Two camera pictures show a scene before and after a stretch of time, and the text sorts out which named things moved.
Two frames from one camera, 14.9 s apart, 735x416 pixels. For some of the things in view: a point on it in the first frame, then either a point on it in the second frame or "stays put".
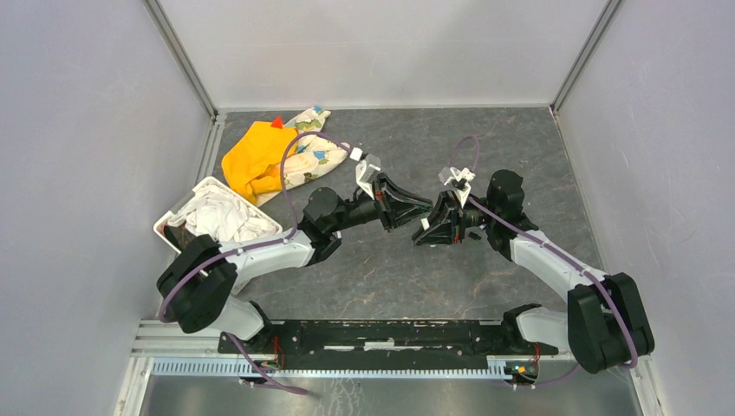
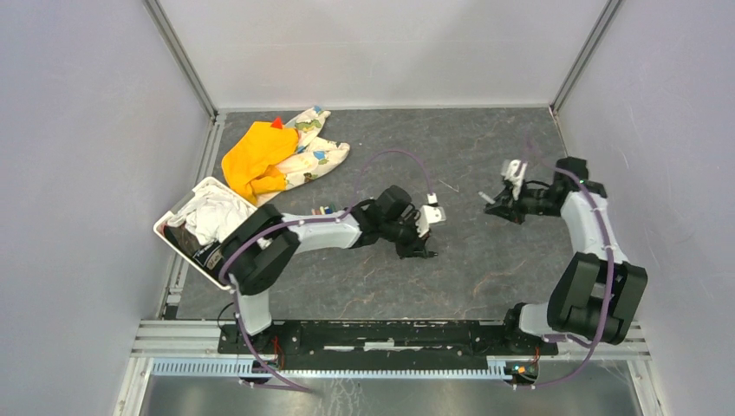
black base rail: x=446 y=344 stays put
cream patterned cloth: x=315 y=152 stays put
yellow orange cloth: x=252 y=161 stays put
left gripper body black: x=386 y=208 -> x=404 y=234
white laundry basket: x=211 y=209 stays put
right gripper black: x=445 y=232 -> x=505 y=206
